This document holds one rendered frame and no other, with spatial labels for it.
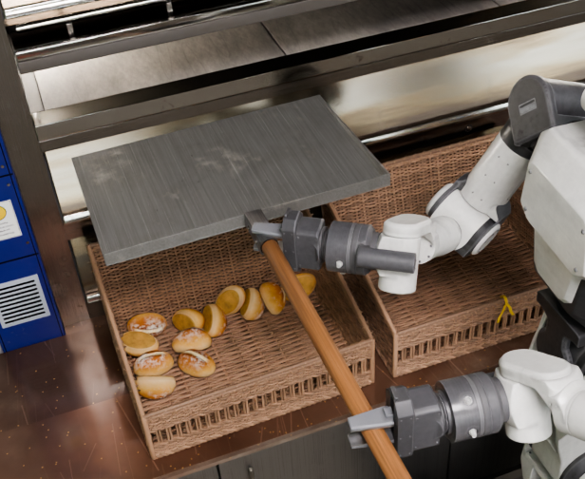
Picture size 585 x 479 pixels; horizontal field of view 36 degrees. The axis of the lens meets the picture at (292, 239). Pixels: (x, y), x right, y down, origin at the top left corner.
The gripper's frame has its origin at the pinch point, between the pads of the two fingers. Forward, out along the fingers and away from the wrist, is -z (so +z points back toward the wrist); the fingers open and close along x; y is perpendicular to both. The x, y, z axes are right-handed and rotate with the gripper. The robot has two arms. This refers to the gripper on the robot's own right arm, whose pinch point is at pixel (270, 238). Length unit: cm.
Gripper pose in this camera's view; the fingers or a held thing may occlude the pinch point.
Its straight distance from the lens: 156.7
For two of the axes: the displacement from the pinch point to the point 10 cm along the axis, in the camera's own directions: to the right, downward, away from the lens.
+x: -0.6, -7.6, -6.5
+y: -2.5, 6.4, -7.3
